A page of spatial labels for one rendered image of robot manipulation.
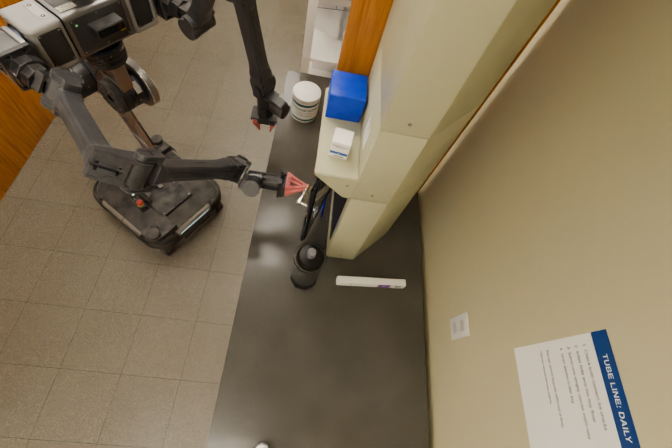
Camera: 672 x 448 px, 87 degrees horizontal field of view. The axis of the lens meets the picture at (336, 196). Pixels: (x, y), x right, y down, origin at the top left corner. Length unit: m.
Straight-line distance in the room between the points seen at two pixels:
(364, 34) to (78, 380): 2.17
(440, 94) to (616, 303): 0.48
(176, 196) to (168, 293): 0.58
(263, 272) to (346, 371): 0.46
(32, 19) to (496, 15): 1.19
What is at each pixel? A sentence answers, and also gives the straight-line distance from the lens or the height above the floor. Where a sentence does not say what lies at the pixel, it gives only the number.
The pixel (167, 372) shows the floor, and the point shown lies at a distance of 2.34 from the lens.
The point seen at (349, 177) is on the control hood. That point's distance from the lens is 0.94.
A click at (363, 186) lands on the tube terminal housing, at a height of 1.49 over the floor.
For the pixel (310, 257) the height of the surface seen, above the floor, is 1.19.
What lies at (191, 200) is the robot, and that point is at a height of 0.24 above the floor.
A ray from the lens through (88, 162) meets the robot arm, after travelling 0.97.
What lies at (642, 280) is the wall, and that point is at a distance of 0.79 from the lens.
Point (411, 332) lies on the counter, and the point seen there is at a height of 0.94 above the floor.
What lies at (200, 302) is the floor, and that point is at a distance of 2.37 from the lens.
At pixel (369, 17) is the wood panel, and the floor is 1.72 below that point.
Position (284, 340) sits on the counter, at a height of 0.94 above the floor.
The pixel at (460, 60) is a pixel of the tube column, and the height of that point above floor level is 1.91.
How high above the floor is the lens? 2.28
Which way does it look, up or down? 59 degrees down
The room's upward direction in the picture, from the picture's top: 20 degrees clockwise
